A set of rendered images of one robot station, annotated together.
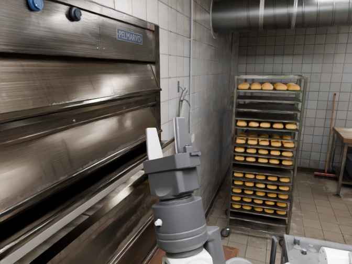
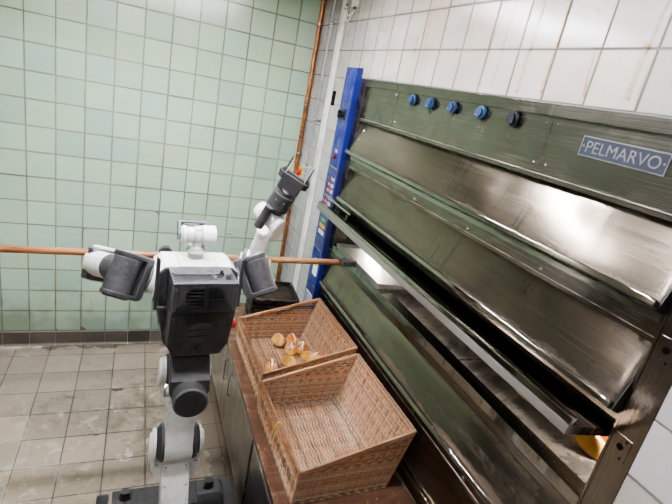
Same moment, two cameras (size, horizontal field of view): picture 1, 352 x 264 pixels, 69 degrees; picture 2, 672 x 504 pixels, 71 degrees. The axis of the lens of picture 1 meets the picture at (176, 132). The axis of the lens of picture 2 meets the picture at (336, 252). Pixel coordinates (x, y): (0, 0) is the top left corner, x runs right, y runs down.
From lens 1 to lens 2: 2.08 m
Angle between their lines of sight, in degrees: 124
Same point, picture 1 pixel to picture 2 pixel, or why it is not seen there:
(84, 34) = (520, 142)
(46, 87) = (458, 184)
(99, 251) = (432, 393)
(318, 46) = not seen: outside the picture
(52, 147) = (448, 239)
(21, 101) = (436, 185)
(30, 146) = (440, 227)
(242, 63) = not seen: outside the picture
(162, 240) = not seen: hidden behind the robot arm
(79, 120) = (472, 232)
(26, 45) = (465, 147)
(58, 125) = (454, 222)
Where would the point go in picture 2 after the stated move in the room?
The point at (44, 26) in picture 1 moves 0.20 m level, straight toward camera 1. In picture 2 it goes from (483, 132) to (426, 120)
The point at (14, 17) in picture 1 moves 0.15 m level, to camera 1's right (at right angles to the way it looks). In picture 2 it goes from (466, 125) to (442, 120)
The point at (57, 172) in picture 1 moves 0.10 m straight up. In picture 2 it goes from (433, 257) to (440, 233)
